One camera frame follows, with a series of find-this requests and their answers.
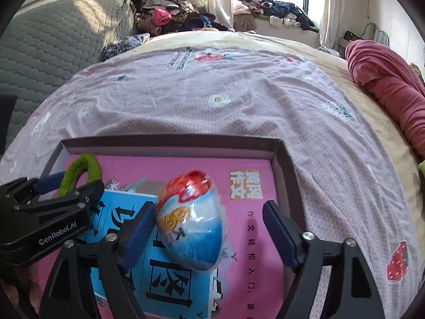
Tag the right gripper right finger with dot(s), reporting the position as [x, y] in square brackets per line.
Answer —
[352, 291]

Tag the dark shallow box tray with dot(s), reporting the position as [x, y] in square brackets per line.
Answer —
[202, 146]

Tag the right cream curtain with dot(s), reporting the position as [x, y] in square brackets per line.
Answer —
[331, 22]

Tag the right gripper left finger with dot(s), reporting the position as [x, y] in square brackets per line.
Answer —
[69, 292]

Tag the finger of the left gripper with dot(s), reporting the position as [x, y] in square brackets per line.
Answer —
[48, 184]

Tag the clothes pile by headboard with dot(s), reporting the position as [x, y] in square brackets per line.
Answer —
[160, 17]

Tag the green fleece garment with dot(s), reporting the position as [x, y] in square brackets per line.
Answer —
[421, 171]

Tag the pink printed bed sheet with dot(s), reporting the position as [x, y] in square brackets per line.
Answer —
[344, 147]

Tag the pink quilt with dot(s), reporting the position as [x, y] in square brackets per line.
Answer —
[393, 83]

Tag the clothes pile on windowsill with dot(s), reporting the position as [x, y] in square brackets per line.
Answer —
[282, 10]

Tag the pink blue book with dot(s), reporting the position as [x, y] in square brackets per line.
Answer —
[247, 282]

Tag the dark patterned cloth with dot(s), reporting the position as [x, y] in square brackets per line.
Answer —
[122, 46]

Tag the grey quilted headboard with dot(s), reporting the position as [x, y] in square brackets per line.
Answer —
[41, 49]

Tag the blue red surprise egg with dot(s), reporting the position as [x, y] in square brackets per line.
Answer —
[191, 220]

